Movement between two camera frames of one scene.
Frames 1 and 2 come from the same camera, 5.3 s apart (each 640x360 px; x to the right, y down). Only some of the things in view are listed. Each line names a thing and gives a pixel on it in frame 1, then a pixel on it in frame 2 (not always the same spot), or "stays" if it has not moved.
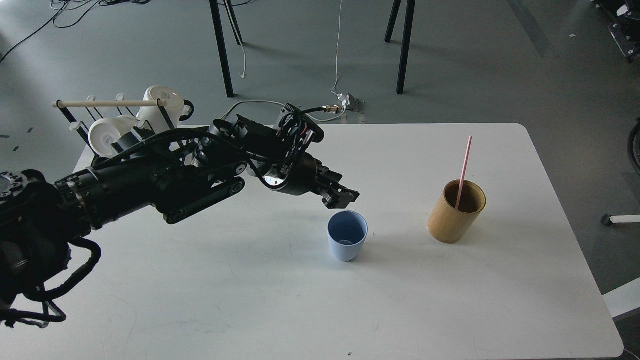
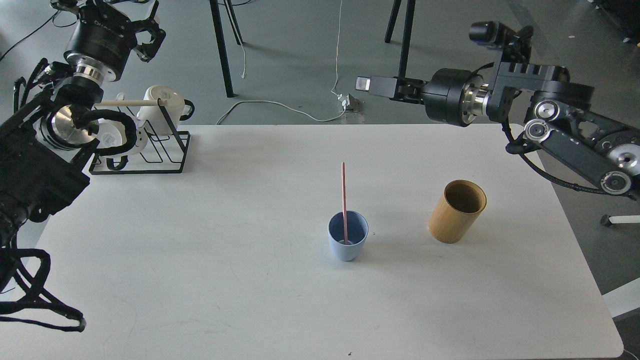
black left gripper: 306,174 to 102,39
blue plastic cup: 347,231 stays
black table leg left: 216,15 stays
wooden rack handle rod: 109,103 stays
